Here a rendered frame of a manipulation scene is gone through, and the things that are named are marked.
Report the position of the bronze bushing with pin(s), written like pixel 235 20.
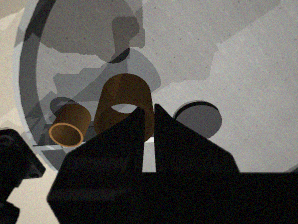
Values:
pixel 124 88
pixel 70 126

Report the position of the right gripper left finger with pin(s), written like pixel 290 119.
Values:
pixel 119 147

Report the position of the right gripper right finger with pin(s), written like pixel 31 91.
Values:
pixel 180 149

